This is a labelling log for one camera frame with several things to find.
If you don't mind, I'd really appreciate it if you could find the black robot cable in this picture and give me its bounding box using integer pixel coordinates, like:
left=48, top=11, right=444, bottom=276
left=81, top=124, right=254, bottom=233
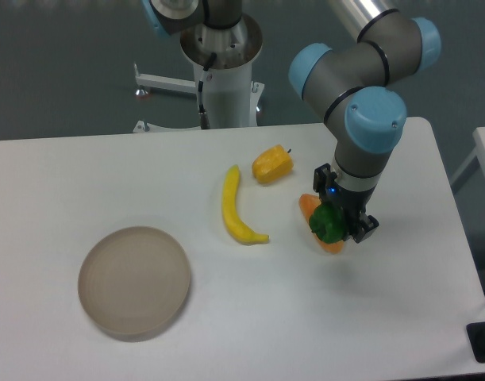
left=197, top=52, right=218, bottom=130

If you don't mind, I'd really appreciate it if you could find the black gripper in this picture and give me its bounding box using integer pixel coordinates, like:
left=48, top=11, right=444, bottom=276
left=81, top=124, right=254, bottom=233
left=313, top=163, right=379, bottom=244

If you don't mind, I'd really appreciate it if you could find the beige round plate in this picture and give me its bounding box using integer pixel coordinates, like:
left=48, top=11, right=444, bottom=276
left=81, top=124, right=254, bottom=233
left=77, top=226, right=191, bottom=342

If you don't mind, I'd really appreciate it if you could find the orange toy carrot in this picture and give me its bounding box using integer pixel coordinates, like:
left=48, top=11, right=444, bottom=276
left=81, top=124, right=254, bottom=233
left=298, top=194, right=345, bottom=254

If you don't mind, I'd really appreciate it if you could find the yellow toy banana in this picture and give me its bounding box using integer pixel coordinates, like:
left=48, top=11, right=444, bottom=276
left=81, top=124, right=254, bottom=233
left=221, top=164, right=269, bottom=245

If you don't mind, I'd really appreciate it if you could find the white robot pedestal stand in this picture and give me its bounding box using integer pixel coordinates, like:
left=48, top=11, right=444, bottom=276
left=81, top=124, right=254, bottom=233
left=134, top=13, right=264, bottom=129

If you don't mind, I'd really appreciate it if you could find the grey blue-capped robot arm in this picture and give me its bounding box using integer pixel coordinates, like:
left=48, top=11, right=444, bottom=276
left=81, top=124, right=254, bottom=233
left=142, top=1, right=441, bottom=244

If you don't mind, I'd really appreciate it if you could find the black device at table edge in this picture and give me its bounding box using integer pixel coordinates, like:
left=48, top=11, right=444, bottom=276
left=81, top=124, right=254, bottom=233
left=466, top=322, right=485, bottom=364

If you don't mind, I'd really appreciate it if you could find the yellow toy bell pepper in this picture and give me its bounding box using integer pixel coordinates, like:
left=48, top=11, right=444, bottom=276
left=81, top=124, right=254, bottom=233
left=252, top=144, right=294, bottom=184

